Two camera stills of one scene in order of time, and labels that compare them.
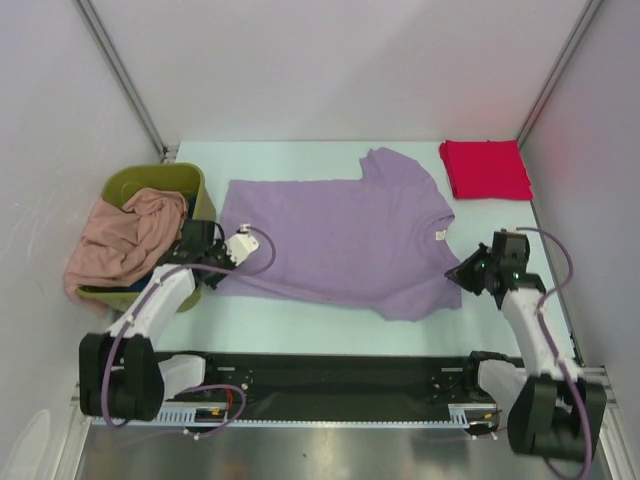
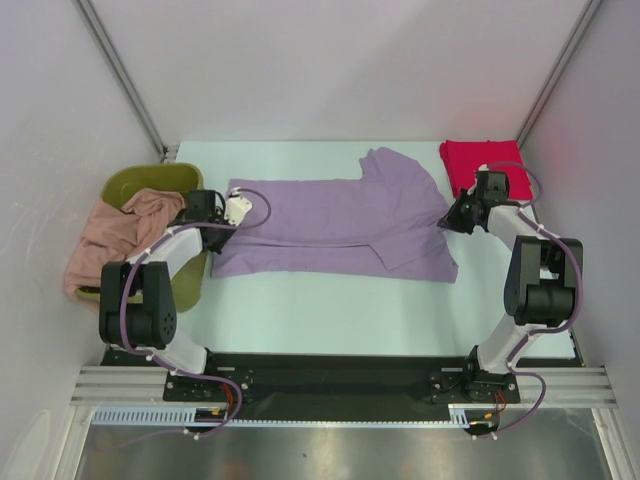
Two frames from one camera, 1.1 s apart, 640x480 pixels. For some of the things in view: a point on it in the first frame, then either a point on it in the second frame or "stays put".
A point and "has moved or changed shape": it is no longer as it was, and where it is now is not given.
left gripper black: x=219 y=247 to x=215 y=247
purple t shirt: x=379 y=239 has moved or changed shape
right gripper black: x=461 y=272 to x=452 y=221
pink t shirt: x=118 y=245 stays put
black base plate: x=335 y=382 stays put
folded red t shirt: x=486 y=169 stays put
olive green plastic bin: x=187 y=180 stays put
